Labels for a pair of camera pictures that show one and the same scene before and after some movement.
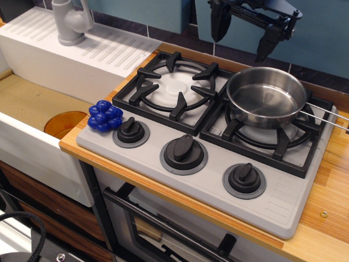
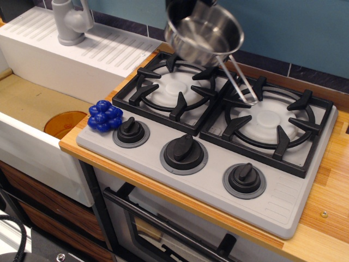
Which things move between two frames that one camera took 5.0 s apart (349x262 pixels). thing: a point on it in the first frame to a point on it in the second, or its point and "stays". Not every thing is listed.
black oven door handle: (222, 251) stays
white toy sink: (41, 78) stays
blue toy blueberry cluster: (103, 117) stays
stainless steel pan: (267, 97) to (230, 58)
